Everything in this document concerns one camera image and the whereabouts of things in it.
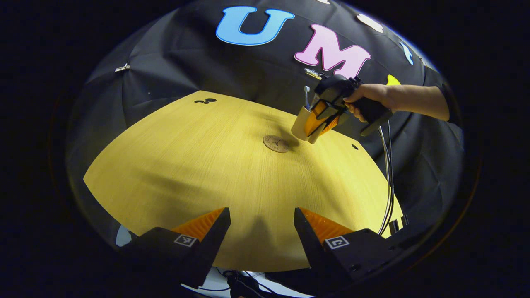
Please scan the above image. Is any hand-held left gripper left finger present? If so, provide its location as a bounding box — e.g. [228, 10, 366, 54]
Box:
[119, 207, 231, 289]

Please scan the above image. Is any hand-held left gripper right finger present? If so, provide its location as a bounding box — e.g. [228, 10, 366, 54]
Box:
[294, 207, 405, 287]

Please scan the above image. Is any beige cup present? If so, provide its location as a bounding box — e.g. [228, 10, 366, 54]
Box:
[291, 105, 328, 145]

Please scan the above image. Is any round cork coaster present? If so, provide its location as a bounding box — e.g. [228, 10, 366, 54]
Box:
[263, 135, 291, 154]

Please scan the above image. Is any wooden desktop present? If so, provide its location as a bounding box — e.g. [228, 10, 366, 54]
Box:
[83, 90, 405, 273]

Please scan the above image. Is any black backdrop cloth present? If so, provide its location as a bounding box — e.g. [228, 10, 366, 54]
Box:
[66, 0, 466, 249]

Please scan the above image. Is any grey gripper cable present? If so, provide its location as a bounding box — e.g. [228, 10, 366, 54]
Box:
[376, 120, 395, 236]

